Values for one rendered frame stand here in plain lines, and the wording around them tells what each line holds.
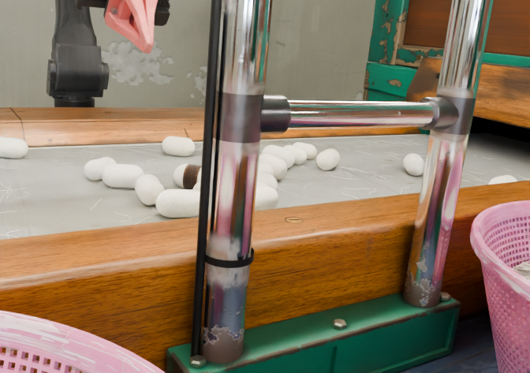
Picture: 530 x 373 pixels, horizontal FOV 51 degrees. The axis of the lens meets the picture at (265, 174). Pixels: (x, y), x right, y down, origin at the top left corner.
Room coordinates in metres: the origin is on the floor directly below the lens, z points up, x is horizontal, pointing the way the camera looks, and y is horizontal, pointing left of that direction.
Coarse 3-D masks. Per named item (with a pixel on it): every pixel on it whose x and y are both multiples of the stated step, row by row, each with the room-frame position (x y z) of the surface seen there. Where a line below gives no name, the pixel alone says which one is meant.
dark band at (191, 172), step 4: (188, 164) 0.46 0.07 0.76; (192, 164) 0.46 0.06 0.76; (188, 168) 0.45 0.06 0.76; (192, 168) 0.45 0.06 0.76; (196, 168) 0.45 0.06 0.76; (184, 172) 0.45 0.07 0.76; (188, 172) 0.45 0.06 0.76; (192, 172) 0.45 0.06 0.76; (196, 172) 0.45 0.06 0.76; (184, 176) 0.45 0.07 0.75; (188, 176) 0.45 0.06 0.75; (192, 176) 0.45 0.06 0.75; (196, 176) 0.45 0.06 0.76; (184, 180) 0.45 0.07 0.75; (188, 180) 0.45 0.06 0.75; (192, 180) 0.45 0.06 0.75; (196, 180) 0.45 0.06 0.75; (184, 184) 0.45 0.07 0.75; (188, 184) 0.45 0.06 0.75; (192, 184) 0.45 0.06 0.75; (188, 188) 0.45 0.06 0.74; (192, 188) 0.45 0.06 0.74
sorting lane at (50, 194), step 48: (144, 144) 0.61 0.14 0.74; (288, 144) 0.69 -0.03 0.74; (336, 144) 0.72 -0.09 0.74; (384, 144) 0.75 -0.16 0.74; (0, 192) 0.40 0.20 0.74; (48, 192) 0.41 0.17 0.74; (96, 192) 0.43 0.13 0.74; (288, 192) 0.47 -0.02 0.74; (336, 192) 0.49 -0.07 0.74; (384, 192) 0.50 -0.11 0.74
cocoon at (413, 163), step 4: (408, 156) 0.60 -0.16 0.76; (412, 156) 0.59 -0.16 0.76; (416, 156) 0.58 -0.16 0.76; (404, 160) 0.60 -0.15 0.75; (408, 160) 0.58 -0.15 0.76; (412, 160) 0.58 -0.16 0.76; (416, 160) 0.58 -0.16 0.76; (420, 160) 0.58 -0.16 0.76; (404, 164) 0.60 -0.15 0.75; (408, 164) 0.58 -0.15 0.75; (412, 164) 0.57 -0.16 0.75; (416, 164) 0.57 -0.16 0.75; (420, 164) 0.57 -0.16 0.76; (424, 164) 0.58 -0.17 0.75; (408, 168) 0.58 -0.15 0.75; (412, 168) 0.57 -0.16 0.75; (416, 168) 0.57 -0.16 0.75; (420, 168) 0.57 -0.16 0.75; (408, 172) 0.58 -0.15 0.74; (412, 172) 0.57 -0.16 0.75; (416, 172) 0.57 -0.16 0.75; (420, 172) 0.57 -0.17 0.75
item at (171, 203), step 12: (168, 192) 0.38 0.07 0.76; (180, 192) 0.38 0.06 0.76; (192, 192) 0.38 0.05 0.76; (156, 204) 0.38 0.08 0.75; (168, 204) 0.37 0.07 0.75; (180, 204) 0.38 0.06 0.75; (192, 204) 0.38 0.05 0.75; (168, 216) 0.38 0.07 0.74; (180, 216) 0.38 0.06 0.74; (192, 216) 0.38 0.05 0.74
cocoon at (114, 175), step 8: (104, 168) 0.44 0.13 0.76; (112, 168) 0.44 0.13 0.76; (120, 168) 0.44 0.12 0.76; (128, 168) 0.44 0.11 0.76; (136, 168) 0.44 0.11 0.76; (104, 176) 0.44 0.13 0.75; (112, 176) 0.44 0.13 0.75; (120, 176) 0.44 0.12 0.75; (128, 176) 0.44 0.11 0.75; (136, 176) 0.44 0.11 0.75; (112, 184) 0.44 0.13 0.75; (120, 184) 0.44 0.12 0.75; (128, 184) 0.44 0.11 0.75
